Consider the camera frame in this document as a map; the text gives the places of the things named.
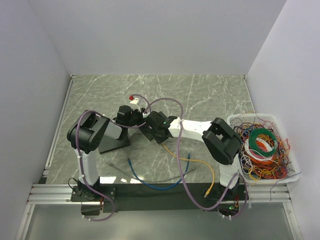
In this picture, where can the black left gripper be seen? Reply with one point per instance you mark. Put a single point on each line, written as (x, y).
(140, 114)

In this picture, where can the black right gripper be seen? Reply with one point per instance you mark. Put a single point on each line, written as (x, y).
(159, 140)

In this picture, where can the black network switch box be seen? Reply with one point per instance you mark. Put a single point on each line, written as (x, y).
(114, 138)

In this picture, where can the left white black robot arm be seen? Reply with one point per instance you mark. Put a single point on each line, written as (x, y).
(94, 133)

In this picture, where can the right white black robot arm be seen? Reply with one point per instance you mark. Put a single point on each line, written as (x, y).
(221, 140)

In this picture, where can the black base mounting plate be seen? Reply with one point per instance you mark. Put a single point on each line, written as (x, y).
(140, 197)

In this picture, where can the white plastic basket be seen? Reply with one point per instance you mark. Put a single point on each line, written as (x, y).
(265, 154)

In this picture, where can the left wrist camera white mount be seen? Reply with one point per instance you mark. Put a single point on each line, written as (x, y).
(135, 102)

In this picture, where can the aluminium rail on table edge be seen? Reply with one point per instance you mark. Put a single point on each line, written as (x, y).
(58, 129)

